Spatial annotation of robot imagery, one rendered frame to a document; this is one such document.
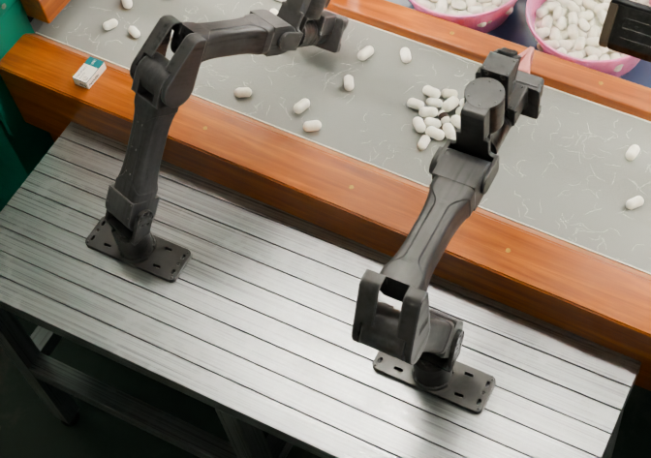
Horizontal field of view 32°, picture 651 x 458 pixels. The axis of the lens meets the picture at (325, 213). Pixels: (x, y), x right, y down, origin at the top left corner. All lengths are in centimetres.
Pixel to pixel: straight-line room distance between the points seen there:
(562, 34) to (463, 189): 75
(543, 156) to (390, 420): 55
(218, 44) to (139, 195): 30
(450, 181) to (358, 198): 43
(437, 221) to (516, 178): 51
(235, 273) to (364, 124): 37
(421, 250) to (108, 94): 91
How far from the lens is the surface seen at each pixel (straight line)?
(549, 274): 193
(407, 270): 153
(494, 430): 190
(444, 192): 160
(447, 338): 178
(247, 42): 199
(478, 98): 161
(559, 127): 213
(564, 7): 234
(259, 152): 210
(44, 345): 252
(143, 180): 199
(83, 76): 229
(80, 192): 226
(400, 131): 213
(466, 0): 234
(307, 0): 208
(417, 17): 228
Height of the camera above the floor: 242
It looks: 56 degrees down
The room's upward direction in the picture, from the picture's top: 11 degrees counter-clockwise
